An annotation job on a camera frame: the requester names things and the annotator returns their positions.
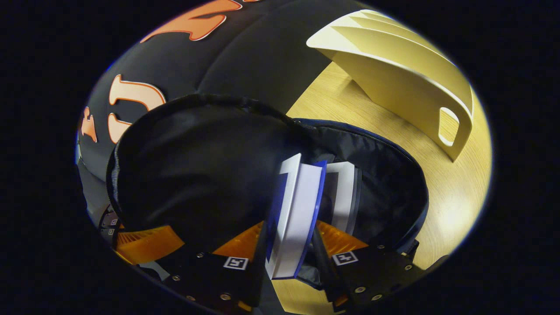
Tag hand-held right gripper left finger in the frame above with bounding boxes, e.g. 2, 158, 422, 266
152, 221, 268, 313

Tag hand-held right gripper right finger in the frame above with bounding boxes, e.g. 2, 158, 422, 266
311, 220, 428, 312

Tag black cover book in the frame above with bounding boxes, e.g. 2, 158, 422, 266
326, 161, 363, 237

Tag white bookshelf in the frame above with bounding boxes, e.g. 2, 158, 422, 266
306, 9, 474, 162

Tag blue cover book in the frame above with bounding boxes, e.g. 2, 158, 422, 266
265, 153, 328, 280

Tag blue schoolbag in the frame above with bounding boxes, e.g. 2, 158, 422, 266
106, 93, 430, 291

